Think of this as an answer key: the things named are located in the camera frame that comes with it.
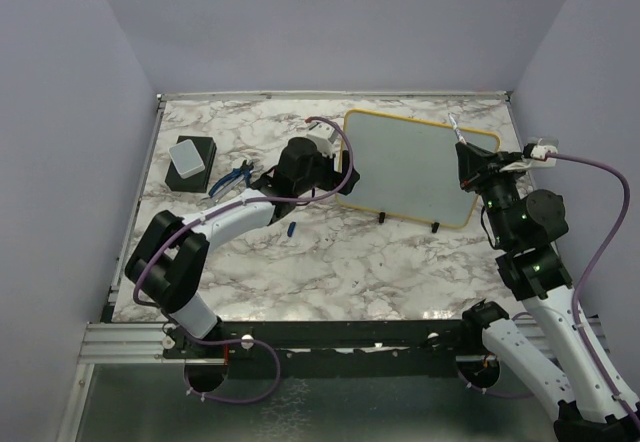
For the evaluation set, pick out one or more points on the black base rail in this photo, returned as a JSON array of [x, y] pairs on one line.
[[355, 349]]

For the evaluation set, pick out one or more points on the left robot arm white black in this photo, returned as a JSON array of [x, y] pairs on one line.
[[167, 264]]

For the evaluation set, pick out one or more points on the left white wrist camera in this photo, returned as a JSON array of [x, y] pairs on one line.
[[324, 137]]

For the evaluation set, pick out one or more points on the black box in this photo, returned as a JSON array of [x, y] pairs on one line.
[[199, 183]]

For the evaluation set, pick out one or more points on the yellow framed whiteboard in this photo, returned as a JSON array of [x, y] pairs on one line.
[[408, 168]]

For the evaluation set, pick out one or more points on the blue marker cap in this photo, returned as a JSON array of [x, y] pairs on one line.
[[291, 229]]

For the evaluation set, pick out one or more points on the aluminium extrusion rail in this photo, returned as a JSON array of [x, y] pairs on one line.
[[122, 343]]

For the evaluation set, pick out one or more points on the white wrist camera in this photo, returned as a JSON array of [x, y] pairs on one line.
[[324, 137], [536, 154]]

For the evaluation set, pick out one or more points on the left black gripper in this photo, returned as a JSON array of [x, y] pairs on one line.
[[334, 177]]

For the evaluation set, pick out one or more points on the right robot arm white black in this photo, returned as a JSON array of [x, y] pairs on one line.
[[579, 387]]

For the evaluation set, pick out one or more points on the silver wrench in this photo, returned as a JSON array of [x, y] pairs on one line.
[[209, 201]]

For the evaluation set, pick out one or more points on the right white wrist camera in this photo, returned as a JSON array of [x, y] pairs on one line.
[[536, 154]]

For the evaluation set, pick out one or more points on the white whiteboard marker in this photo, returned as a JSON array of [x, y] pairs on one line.
[[456, 129]]

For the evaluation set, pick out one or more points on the blue handled pliers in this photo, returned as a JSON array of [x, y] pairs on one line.
[[239, 174]]

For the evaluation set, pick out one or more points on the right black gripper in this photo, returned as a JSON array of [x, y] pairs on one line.
[[471, 153]]

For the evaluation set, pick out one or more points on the grey whiteboard eraser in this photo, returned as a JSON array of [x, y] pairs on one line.
[[186, 159]]

